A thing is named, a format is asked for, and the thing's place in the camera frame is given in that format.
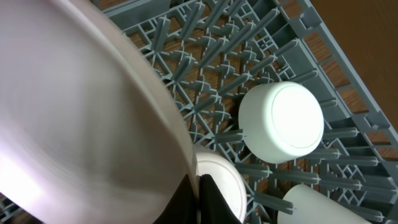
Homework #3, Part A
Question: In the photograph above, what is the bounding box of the white paper cup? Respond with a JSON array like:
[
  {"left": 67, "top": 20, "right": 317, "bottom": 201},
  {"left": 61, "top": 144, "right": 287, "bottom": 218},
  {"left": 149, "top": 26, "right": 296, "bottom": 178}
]
[{"left": 277, "top": 184, "right": 369, "bottom": 224}]

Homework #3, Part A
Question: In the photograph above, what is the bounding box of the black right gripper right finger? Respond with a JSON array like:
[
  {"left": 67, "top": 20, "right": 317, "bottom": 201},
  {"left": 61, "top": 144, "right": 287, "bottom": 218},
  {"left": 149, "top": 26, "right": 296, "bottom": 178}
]
[{"left": 199, "top": 174, "right": 241, "bottom": 224}]

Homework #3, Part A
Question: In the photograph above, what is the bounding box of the large pink plate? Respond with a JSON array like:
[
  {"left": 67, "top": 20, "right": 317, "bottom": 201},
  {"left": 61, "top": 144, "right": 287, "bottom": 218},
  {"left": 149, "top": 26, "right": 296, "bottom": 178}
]
[{"left": 1, "top": 1, "right": 198, "bottom": 223}]

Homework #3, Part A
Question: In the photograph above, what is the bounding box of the small pink bowl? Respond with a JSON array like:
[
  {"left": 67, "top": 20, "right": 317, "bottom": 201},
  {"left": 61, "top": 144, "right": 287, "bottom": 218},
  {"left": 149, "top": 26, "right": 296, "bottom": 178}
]
[{"left": 193, "top": 144, "right": 247, "bottom": 223}]

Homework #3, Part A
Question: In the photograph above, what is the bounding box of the grey plastic dish rack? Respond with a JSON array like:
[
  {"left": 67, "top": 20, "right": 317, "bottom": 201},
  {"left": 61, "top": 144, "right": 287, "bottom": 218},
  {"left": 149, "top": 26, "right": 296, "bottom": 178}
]
[{"left": 1, "top": 1, "right": 397, "bottom": 223}]

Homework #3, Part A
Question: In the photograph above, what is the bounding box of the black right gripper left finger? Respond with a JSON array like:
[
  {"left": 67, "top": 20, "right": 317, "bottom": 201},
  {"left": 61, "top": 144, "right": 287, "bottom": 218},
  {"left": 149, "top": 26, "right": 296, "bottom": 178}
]
[{"left": 154, "top": 175, "right": 197, "bottom": 224}]

